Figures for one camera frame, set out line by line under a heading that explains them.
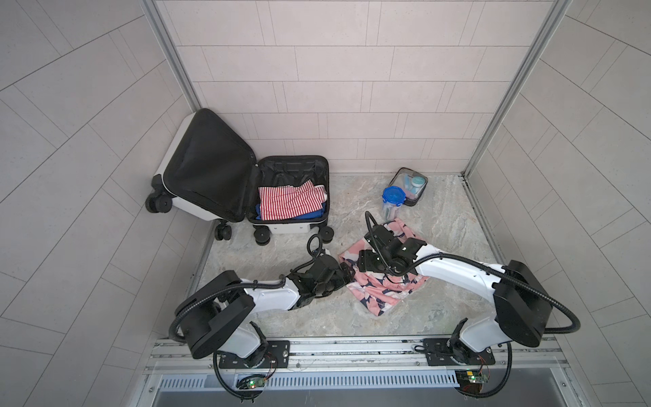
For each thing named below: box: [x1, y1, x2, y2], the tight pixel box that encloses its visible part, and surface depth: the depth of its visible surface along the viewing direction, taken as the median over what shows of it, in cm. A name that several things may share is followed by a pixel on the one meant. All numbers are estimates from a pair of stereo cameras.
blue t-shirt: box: [255, 202, 327, 221], surface depth 98 cm
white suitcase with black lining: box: [144, 108, 335, 246], surface depth 95 cm
